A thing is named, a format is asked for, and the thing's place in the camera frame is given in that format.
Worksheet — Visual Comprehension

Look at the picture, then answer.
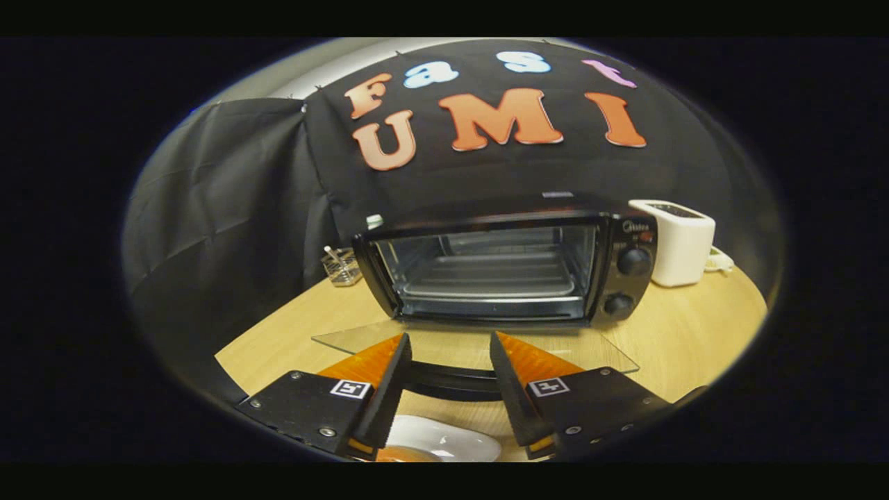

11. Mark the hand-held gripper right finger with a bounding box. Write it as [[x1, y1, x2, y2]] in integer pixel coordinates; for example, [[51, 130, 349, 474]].
[[490, 331, 674, 461]]

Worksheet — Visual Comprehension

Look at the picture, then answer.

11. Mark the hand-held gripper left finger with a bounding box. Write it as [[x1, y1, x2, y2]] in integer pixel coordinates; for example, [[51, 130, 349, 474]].
[[235, 332, 414, 463]]

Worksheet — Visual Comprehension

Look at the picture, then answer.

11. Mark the brown bread bun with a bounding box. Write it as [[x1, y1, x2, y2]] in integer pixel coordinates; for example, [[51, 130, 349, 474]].
[[375, 447, 442, 463]]

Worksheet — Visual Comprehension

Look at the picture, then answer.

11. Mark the black toaster oven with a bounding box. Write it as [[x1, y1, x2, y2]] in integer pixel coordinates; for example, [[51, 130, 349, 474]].
[[311, 194, 659, 402]]

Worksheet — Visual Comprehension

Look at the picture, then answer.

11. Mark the white slot toaster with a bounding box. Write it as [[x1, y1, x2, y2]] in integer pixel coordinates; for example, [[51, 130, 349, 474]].
[[629, 199, 716, 288]]

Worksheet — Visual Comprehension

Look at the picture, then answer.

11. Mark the white plate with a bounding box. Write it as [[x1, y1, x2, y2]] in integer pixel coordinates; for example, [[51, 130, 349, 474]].
[[379, 415, 502, 463]]

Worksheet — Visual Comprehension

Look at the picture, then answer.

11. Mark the black backdrop cloth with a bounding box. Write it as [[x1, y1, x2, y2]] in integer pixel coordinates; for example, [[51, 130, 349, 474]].
[[304, 38, 786, 278]]

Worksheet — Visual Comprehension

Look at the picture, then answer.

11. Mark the plain dark curtain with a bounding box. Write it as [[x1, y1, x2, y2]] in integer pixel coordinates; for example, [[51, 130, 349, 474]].
[[122, 97, 341, 410]]

